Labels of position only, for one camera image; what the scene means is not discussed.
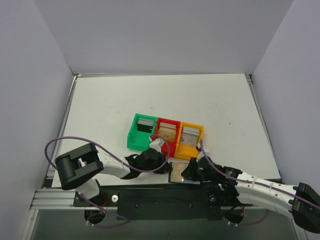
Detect yellow plastic bin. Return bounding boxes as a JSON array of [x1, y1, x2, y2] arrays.
[[174, 121, 205, 161]]

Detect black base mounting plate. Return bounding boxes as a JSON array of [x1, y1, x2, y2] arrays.
[[73, 183, 246, 221]]

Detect tan cards in red bin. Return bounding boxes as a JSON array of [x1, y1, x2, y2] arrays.
[[157, 122, 177, 142]]

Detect aluminium frame rail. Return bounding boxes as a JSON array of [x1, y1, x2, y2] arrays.
[[29, 187, 301, 210]]

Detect dark cards in green bin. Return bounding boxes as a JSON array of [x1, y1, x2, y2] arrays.
[[137, 118, 155, 133]]

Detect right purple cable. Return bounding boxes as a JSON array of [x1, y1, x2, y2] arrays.
[[199, 139, 320, 228]]

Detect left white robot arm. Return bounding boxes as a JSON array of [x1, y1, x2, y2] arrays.
[[55, 143, 173, 206]]

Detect green plastic bin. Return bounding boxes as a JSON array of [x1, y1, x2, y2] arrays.
[[127, 113, 158, 151]]

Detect black card holder wallet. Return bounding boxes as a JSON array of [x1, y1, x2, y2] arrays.
[[168, 162, 200, 185]]

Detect red plastic bin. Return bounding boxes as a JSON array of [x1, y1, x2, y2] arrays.
[[151, 117, 181, 158]]

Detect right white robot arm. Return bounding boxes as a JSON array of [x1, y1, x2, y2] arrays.
[[181, 156, 320, 234]]

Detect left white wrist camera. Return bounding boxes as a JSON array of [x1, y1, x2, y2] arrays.
[[149, 138, 165, 153]]

